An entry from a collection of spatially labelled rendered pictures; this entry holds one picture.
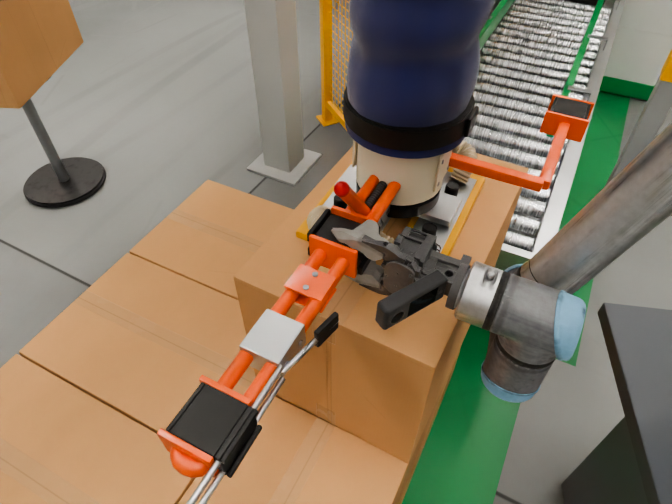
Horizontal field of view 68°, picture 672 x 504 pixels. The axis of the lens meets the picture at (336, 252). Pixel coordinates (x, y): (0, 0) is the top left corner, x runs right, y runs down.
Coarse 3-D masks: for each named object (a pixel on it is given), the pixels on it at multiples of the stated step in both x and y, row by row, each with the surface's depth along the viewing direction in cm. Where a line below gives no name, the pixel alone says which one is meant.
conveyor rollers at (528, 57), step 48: (528, 0) 290; (528, 48) 247; (576, 48) 252; (480, 96) 216; (528, 96) 216; (576, 96) 216; (480, 144) 191; (528, 144) 191; (528, 192) 173; (528, 240) 155
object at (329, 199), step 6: (342, 174) 111; (330, 192) 106; (324, 198) 105; (330, 198) 104; (336, 198) 100; (318, 204) 104; (324, 204) 103; (330, 204) 103; (336, 204) 100; (342, 204) 100; (306, 222) 100; (300, 228) 99; (306, 228) 99; (300, 234) 98; (306, 234) 98; (306, 240) 99
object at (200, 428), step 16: (208, 384) 60; (192, 400) 59; (208, 400) 59; (224, 400) 59; (240, 400) 59; (176, 416) 58; (192, 416) 58; (208, 416) 58; (224, 416) 58; (240, 416) 58; (160, 432) 56; (176, 432) 56; (192, 432) 56; (208, 432) 56; (224, 432) 56; (192, 448) 55; (208, 448) 55; (208, 464) 54
